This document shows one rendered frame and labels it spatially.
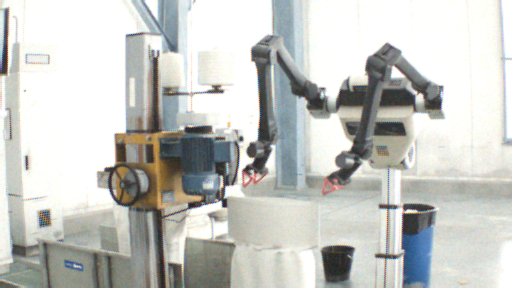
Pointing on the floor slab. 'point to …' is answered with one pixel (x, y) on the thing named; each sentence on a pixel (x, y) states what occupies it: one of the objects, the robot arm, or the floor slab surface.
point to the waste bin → (417, 244)
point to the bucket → (337, 262)
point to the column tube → (147, 236)
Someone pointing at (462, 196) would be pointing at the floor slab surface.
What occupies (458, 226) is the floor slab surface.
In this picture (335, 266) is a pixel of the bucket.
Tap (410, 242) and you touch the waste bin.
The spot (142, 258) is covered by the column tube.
